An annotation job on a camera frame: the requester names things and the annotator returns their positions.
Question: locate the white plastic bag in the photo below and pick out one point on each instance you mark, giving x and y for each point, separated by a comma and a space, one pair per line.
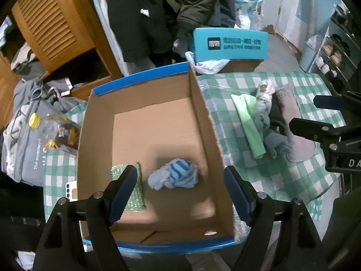
208, 66

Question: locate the green knitted cloth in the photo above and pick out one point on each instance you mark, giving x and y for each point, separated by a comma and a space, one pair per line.
115, 172

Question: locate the teal printed box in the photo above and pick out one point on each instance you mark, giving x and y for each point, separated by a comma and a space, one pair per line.
228, 45

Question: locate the wooden louvred cabinet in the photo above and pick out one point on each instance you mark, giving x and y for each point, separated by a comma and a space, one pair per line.
56, 28

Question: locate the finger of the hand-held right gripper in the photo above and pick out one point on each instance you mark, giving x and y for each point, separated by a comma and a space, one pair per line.
310, 129
330, 101

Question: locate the blue-rimmed cardboard box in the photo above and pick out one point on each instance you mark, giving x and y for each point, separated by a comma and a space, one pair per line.
158, 135

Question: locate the shoe rack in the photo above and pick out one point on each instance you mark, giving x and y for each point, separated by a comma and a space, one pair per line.
338, 48

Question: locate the light green sock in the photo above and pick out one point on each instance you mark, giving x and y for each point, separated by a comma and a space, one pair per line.
249, 127

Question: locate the dark olive jacket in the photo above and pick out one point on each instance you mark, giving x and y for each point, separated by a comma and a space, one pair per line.
197, 5

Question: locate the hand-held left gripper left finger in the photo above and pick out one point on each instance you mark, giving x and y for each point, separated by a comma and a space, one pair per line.
124, 194

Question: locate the printed clear plastic bag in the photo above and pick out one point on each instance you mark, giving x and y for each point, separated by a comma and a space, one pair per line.
248, 14

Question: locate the blue striped sock ball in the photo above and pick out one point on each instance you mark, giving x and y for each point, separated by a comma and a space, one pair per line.
174, 175

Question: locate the white hanging cloth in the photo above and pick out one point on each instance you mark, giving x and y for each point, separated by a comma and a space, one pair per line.
112, 48

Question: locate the grey-blue sock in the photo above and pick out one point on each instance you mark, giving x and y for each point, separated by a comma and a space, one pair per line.
275, 144

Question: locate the crumpled white bag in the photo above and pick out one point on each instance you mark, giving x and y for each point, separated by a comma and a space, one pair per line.
312, 41

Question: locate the white phone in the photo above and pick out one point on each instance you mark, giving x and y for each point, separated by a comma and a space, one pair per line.
70, 192

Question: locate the light blue basket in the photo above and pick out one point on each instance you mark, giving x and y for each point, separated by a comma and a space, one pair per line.
308, 59

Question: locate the green checkered tablecloth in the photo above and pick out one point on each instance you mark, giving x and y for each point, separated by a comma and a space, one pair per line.
282, 180

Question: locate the yellow-capped plastic bottle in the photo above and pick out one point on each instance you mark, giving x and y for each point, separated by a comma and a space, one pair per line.
56, 129

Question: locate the pinkish grey sock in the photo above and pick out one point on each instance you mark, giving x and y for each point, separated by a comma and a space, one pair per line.
287, 104

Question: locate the grey clothes pile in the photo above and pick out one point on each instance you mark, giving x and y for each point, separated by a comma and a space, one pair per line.
28, 62

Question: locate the grey hoodie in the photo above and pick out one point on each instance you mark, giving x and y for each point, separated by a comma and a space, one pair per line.
25, 146

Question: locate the brown cardboard box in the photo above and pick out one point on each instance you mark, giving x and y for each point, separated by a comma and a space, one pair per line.
242, 65

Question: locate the white patterned sock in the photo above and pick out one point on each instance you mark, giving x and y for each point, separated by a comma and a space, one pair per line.
263, 98

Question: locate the black jacket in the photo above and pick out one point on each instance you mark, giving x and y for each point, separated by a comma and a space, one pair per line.
135, 19

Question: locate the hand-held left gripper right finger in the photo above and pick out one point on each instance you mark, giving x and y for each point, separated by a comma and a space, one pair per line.
239, 200

